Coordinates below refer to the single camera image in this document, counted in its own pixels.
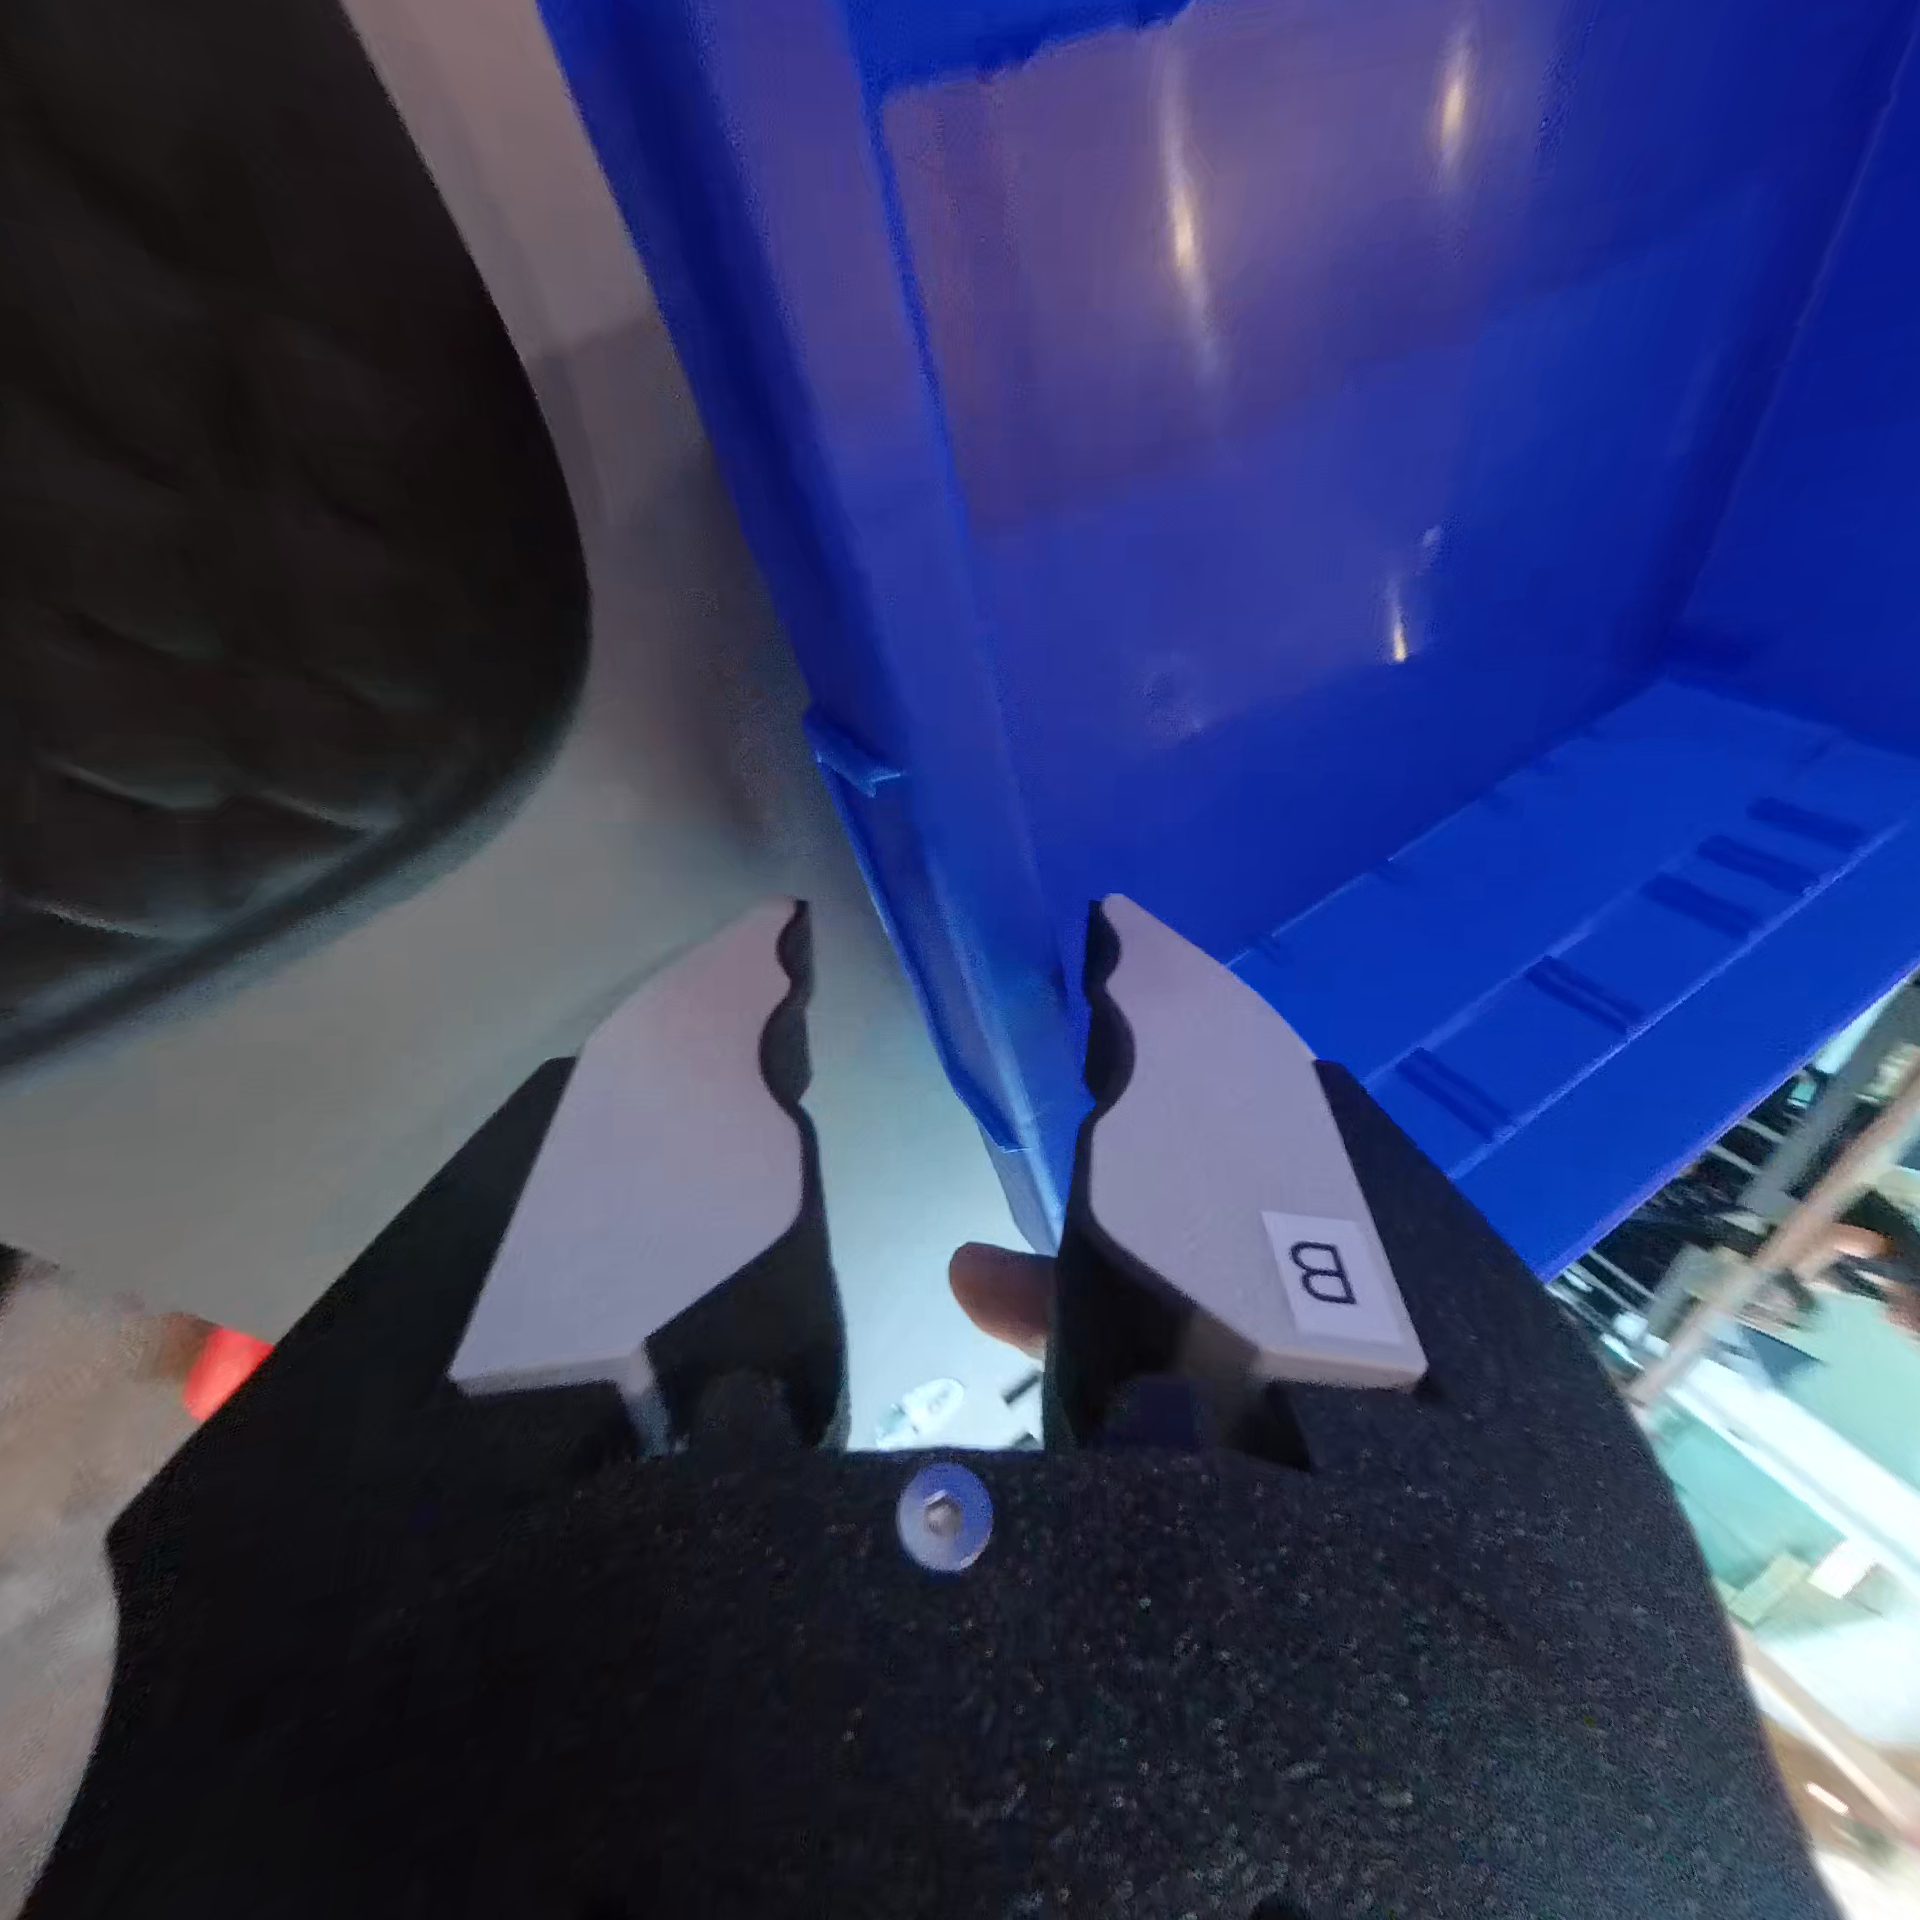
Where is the orange traffic cone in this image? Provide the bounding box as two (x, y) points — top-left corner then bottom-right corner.
(175, 1319), (278, 1428)

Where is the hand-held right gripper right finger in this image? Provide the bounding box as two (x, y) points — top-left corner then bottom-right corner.
(1051, 892), (1429, 1441)

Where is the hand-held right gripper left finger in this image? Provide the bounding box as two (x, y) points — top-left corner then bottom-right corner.
(456, 893), (831, 1436)

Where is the blue plastic bin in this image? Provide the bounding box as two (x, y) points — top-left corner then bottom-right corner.
(540, 0), (1920, 1277)

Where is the black textured armrest pad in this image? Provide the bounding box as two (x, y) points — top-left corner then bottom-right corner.
(0, 0), (594, 1067)

